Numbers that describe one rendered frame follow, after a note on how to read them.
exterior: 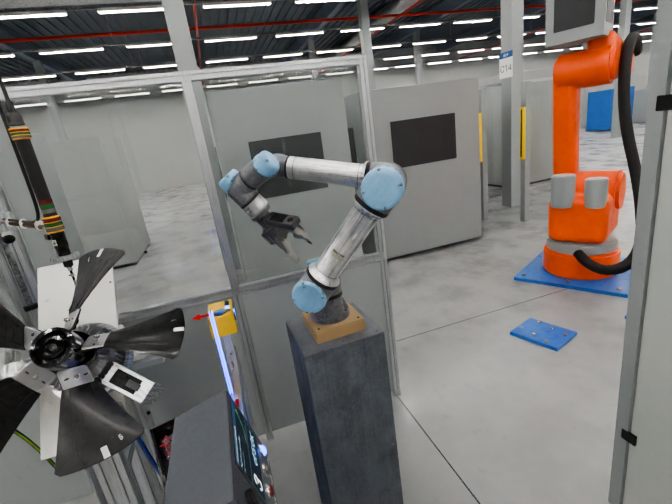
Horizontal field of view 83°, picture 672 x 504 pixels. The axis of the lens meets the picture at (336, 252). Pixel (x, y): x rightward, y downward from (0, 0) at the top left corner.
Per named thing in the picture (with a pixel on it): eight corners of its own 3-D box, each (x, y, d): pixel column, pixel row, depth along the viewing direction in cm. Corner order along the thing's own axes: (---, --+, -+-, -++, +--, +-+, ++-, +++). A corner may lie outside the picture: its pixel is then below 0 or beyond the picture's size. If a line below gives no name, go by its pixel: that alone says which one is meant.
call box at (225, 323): (213, 325, 169) (207, 304, 165) (236, 319, 171) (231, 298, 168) (213, 342, 154) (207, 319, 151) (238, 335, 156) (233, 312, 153)
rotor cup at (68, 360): (46, 384, 118) (21, 378, 106) (45, 338, 123) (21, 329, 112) (98, 370, 122) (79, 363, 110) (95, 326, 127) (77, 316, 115)
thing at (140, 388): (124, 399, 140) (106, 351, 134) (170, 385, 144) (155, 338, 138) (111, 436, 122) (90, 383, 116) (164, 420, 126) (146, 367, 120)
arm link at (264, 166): (273, 146, 123) (250, 167, 127) (258, 149, 113) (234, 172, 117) (288, 166, 124) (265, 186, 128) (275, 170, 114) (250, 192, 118)
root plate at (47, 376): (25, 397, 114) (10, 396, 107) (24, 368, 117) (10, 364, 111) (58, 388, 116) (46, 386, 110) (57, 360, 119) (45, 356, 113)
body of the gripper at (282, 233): (284, 232, 136) (259, 208, 132) (296, 226, 129) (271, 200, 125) (272, 247, 132) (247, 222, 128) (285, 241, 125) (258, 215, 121)
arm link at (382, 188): (325, 303, 137) (415, 176, 116) (312, 324, 124) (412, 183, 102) (297, 284, 138) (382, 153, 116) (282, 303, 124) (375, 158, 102)
